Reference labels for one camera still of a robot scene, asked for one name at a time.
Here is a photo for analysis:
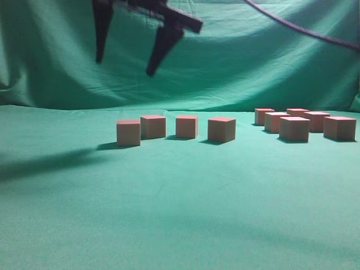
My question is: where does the pink cube column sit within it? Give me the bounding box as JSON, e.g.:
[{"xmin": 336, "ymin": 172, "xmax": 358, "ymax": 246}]
[
  {"xmin": 286, "ymin": 108, "xmax": 309, "ymax": 117},
  {"xmin": 116, "ymin": 120, "xmax": 141, "ymax": 146},
  {"xmin": 303, "ymin": 111, "xmax": 330, "ymax": 133},
  {"xmin": 254, "ymin": 108, "xmax": 275, "ymax": 126},
  {"xmin": 279, "ymin": 117, "xmax": 310, "ymax": 142},
  {"xmin": 175, "ymin": 115, "xmax": 199, "ymax": 138},
  {"xmin": 323, "ymin": 116, "xmax": 357, "ymax": 141},
  {"xmin": 264, "ymin": 112, "xmax": 290, "ymax": 133},
  {"xmin": 140, "ymin": 115, "xmax": 167, "ymax": 140},
  {"xmin": 208, "ymin": 117, "xmax": 236, "ymax": 143}
]

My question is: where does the black cable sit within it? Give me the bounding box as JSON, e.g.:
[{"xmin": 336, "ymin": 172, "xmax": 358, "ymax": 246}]
[{"xmin": 244, "ymin": 0, "xmax": 360, "ymax": 52}]

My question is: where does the green cloth backdrop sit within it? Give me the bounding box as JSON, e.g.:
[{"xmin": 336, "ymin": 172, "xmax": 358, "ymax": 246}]
[{"xmin": 1, "ymin": 1, "xmax": 359, "ymax": 269}]

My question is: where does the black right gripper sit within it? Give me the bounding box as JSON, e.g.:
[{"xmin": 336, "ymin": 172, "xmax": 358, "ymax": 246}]
[{"xmin": 92, "ymin": 0, "xmax": 203, "ymax": 77}]

